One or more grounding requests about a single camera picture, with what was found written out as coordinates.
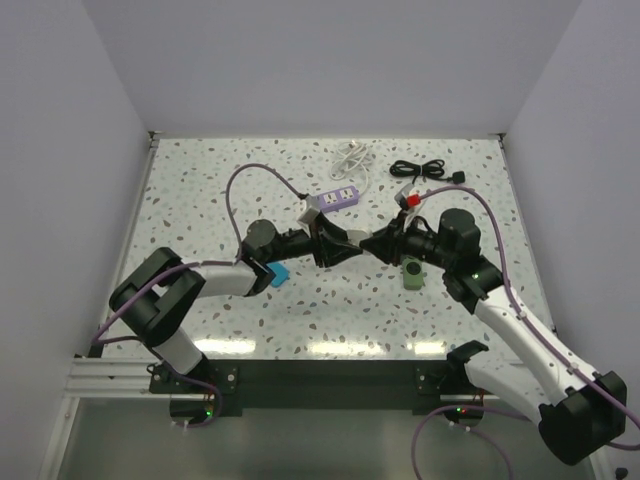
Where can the white charger plug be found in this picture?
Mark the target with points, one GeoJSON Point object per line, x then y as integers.
{"type": "Point", "coordinates": [357, 235]}

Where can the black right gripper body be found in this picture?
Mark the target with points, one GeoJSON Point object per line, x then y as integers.
{"type": "Point", "coordinates": [406, 240]}

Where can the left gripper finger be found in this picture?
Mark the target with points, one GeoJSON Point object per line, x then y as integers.
{"type": "Point", "coordinates": [338, 236]}
{"type": "Point", "coordinates": [335, 254]}

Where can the blue charger plug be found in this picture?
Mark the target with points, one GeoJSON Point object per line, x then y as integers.
{"type": "Point", "coordinates": [281, 274]}

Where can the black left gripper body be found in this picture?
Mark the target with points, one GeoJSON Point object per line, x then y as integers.
{"type": "Point", "coordinates": [318, 241]}

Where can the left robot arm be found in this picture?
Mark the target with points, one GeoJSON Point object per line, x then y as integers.
{"type": "Point", "coordinates": [155, 299]}

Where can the green power strip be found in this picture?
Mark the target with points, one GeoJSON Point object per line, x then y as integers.
{"type": "Point", "coordinates": [412, 274]}

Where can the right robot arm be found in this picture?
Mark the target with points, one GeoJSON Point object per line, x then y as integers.
{"type": "Point", "coordinates": [582, 409]}

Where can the purple power strip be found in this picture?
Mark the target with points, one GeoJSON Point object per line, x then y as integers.
{"type": "Point", "coordinates": [338, 199]}

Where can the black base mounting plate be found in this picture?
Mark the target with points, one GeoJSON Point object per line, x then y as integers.
{"type": "Point", "coordinates": [229, 387]}

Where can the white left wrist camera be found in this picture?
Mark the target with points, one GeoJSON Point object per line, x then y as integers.
{"type": "Point", "coordinates": [310, 212]}

